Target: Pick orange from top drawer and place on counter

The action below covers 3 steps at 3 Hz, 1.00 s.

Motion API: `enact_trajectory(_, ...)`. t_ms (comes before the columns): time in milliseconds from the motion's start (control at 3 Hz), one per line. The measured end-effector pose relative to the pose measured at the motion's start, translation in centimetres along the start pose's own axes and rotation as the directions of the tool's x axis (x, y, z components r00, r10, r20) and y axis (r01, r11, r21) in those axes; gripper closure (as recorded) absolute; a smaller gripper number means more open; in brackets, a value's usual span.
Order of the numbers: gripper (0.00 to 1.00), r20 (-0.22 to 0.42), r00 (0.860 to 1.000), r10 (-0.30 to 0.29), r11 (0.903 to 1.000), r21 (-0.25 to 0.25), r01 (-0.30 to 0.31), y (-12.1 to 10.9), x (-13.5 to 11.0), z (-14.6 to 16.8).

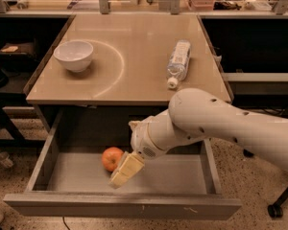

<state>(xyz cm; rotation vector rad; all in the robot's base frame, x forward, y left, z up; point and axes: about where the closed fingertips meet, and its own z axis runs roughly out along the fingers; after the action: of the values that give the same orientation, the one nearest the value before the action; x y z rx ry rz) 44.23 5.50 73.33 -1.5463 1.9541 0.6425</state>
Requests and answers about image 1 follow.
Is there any clear plastic water bottle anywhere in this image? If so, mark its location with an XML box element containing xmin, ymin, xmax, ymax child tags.
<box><xmin>166</xmin><ymin>40</ymin><xmax>191</xmax><ymax>89</ymax></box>

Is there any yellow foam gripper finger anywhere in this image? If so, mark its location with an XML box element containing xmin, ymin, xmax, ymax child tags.
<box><xmin>129</xmin><ymin>121</ymin><xmax>140</xmax><ymax>130</ymax></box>
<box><xmin>108</xmin><ymin>151</ymin><xmax>144</xmax><ymax>189</ymax></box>

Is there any orange fruit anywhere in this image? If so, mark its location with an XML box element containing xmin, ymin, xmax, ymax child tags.
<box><xmin>102</xmin><ymin>147</ymin><xmax>124</xmax><ymax>172</ymax></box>

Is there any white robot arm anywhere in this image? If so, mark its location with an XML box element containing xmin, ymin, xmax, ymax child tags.
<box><xmin>109</xmin><ymin>88</ymin><xmax>288</xmax><ymax>189</ymax></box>

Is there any black stand left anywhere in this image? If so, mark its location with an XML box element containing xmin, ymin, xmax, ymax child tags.
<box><xmin>0</xmin><ymin>39</ymin><xmax>43</xmax><ymax>148</ymax></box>

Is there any small jar on floor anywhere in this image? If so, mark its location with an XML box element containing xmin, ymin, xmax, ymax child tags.
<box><xmin>0</xmin><ymin>151</ymin><xmax>14</xmax><ymax>169</ymax></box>

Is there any open grey drawer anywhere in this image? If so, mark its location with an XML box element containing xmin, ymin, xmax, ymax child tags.
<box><xmin>4</xmin><ymin>107</ymin><xmax>241</xmax><ymax>220</ymax></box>

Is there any grey counter cabinet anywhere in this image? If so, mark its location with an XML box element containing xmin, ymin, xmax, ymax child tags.
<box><xmin>25</xmin><ymin>13</ymin><xmax>233</xmax><ymax>127</ymax></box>

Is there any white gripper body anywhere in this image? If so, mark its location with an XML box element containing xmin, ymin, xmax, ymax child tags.
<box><xmin>131</xmin><ymin>116</ymin><xmax>166</xmax><ymax>160</ymax></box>

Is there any white ceramic bowl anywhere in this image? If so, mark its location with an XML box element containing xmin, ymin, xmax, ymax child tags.
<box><xmin>54</xmin><ymin>40</ymin><xmax>94</xmax><ymax>73</ymax></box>

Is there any black office chair base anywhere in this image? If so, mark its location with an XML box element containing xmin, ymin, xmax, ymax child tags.
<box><xmin>237</xmin><ymin>151</ymin><xmax>288</xmax><ymax>220</ymax></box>

